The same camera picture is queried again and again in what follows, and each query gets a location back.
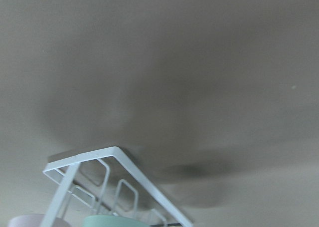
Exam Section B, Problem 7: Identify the green cup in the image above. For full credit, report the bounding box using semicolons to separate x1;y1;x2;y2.
82;215;149;227

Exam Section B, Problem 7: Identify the white cup rack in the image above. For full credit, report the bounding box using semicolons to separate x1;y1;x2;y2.
40;146;193;227

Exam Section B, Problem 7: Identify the pink cup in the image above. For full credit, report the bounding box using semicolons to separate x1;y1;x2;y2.
7;214;71;227

